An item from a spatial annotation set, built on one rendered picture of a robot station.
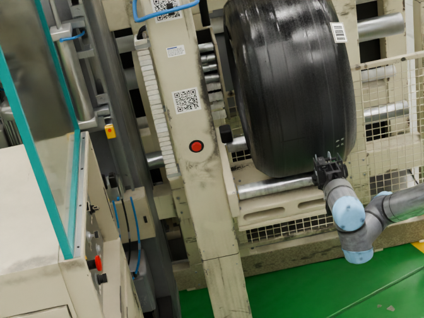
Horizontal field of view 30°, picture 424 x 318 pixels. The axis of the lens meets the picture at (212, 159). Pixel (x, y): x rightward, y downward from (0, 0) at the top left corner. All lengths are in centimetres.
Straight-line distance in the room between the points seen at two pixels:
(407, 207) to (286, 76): 47
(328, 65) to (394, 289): 144
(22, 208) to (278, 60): 77
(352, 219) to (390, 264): 152
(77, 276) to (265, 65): 77
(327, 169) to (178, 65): 51
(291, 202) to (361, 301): 98
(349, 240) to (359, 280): 139
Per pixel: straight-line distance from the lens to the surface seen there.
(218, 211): 253
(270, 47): 214
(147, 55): 225
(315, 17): 218
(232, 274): 269
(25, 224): 188
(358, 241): 203
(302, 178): 242
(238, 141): 264
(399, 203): 205
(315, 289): 338
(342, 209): 195
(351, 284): 339
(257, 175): 266
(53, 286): 178
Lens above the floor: 230
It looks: 33 degrees down
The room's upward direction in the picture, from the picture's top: 12 degrees counter-clockwise
